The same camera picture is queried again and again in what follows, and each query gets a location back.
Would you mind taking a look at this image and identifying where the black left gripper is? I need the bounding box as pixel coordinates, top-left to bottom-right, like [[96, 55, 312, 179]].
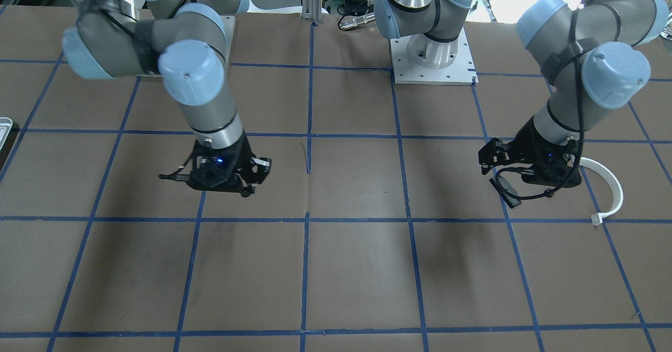
[[508, 118, 582, 187]]

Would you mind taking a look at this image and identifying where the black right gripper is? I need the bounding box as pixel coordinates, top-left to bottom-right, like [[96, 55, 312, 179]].
[[186, 134, 272, 198]]

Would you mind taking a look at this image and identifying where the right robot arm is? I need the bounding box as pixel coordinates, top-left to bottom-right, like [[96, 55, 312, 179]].
[[62, 0, 271, 197]]

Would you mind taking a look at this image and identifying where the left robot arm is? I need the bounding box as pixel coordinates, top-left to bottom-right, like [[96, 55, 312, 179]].
[[374, 0, 669, 188]]

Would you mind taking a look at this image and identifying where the metal tray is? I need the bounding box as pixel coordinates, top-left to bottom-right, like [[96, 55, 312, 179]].
[[0, 117, 14, 150]]

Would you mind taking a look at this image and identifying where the black brake pad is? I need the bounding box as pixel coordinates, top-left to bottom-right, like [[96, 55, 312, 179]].
[[489, 177, 522, 209]]

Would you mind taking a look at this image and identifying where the white curved plastic part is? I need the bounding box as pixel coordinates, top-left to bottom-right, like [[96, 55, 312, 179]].
[[579, 157, 624, 226]]

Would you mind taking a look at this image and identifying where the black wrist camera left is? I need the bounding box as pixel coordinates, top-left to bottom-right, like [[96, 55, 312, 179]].
[[478, 138, 515, 175]]

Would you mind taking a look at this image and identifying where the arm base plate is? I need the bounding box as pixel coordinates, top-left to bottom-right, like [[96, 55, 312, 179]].
[[220, 15, 236, 68], [390, 29, 479, 86]]

